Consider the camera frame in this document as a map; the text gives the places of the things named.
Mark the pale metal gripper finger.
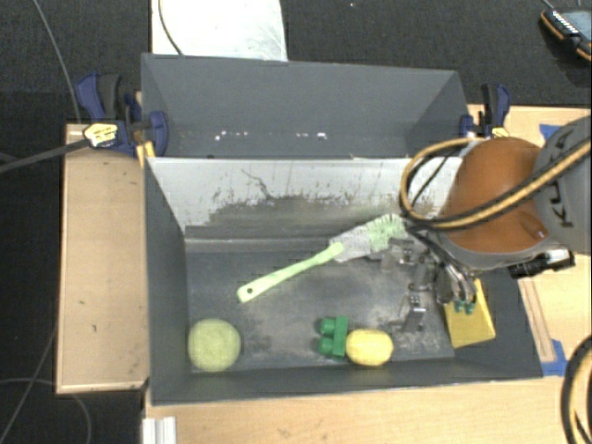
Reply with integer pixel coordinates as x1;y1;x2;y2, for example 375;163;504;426
382;237;418;272
399;293;429;335

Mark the yellow wedge block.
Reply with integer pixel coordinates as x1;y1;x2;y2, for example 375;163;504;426
442;278;498;350

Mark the yellow toy lemon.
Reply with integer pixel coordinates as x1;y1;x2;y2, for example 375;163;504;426
344;327;395;368

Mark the green toy block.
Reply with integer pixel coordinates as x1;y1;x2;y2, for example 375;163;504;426
315;314;351;359

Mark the grey metal bin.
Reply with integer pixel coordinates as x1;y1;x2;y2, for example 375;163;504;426
140;52;545;406

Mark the light green dish brush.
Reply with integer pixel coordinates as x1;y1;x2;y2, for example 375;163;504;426
236;213;409;304

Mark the yellow-green tennis ball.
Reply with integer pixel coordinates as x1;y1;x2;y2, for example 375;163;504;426
186;317;243;373

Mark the pale wood board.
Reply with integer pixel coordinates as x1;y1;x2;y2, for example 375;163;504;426
55;124;152;395

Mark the black cylinder on white bracket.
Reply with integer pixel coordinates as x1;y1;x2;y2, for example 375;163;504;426
507;247;577;279

